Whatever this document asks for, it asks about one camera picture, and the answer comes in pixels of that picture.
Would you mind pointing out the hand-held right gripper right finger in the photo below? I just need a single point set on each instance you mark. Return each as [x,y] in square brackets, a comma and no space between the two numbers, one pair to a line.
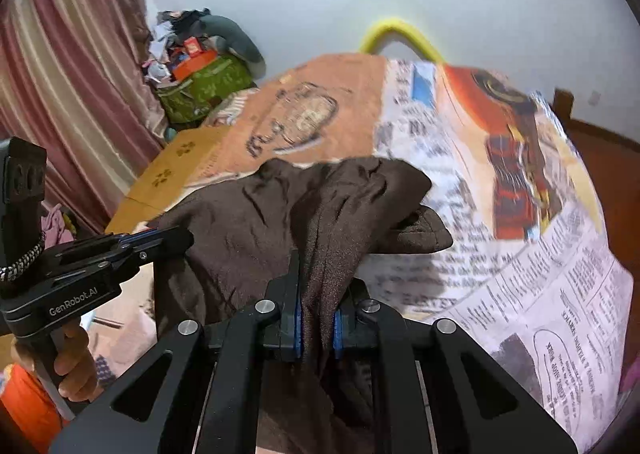
[338,334]

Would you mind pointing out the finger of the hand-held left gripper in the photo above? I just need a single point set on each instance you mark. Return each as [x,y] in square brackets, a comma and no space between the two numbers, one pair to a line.
[160,239]

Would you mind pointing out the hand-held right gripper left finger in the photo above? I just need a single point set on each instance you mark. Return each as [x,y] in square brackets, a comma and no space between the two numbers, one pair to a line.
[299,329]

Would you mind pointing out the brown garment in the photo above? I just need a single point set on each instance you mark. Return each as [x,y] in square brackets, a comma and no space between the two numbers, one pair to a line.
[240,234]

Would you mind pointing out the person's left forearm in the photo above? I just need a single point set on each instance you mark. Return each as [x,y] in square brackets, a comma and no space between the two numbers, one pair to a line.
[30,399]

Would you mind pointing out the person's left hand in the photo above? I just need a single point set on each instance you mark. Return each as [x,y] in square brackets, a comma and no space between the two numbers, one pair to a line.
[75,369]

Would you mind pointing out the pink cloth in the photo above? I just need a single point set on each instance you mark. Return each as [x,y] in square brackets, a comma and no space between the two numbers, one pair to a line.
[57,226]

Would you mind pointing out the cardboard box with flower cutouts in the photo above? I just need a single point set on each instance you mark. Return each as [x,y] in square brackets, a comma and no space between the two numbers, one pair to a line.
[170,168]

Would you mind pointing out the green bag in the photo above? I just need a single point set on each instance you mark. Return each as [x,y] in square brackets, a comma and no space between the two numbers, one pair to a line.
[210,83]

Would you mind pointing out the orange box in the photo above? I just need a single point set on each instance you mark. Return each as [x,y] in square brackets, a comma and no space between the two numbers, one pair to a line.
[195,64]

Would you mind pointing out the printed blanket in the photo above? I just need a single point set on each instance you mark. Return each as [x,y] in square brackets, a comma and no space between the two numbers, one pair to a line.
[500,259]

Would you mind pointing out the pink curtain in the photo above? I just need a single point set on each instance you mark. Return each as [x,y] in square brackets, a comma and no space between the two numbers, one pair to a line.
[65,83]

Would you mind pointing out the yellow curved tube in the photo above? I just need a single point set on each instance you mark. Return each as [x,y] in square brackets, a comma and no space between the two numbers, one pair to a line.
[395,28]

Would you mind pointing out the wooden post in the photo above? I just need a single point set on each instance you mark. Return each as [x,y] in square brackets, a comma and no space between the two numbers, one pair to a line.
[564,108]

